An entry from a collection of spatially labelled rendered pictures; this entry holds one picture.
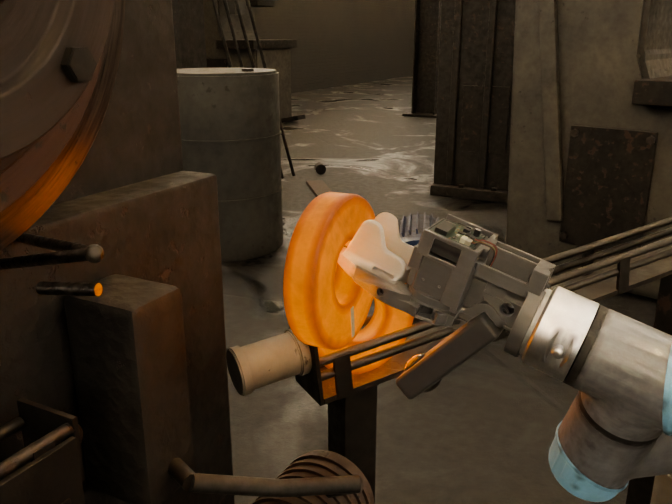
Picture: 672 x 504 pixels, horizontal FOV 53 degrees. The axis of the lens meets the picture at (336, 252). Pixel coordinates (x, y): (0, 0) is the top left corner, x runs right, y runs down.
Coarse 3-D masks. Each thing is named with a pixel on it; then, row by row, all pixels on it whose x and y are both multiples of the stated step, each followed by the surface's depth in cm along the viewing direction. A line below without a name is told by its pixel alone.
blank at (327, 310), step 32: (320, 224) 62; (352, 224) 67; (288, 256) 62; (320, 256) 61; (288, 288) 62; (320, 288) 62; (352, 288) 71; (288, 320) 64; (320, 320) 63; (352, 320) 70
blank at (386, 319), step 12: (336, 264) 85; (384, 312) 88; (396, 312) 89; (372, 324) 90; (384, 324) 88; (396, 324) 89; (408, 324) 90; (360, 336) 89; (372, 336) 88; (324, 348) 85; (384, 348) 89; (384, 360) 90; (360, 372) 89
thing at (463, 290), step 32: (448, 224) 62; (416, 256) 60; (448, 256) 59; (480, 256) 61; (512, 256) 60; (416, 288) 62; (448, 288) 60; (480, 288) 61; (512, 288) 59; (544, 288) 60; (448, 320) 61; (512, 320) 60; (512, 352) 59
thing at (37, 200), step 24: (120, 0) 59; (120, 24) 60; (120, 48) 60; (96, 96) 59; (96, 120) 59; (72, 144) 57; (72, 168) 57; (48, 192) 56; (0, 216) 52; (24, 216) 54; (0, 240) 52
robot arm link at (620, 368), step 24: (600, 312) 57; (600, 336) 55; (624, 336) 55; (648, 336) 55; (576, 360) 56; (600, 360) 55; (624, 360) 55; (648, 360) 54; (576, 384) 57; (600, 384) 56; (624, 384) 55; (648, 384) 54; (600, 408) 58; (624, 408) 56; (648, 408) 54; (624, 432) 57; (648, 432) 57
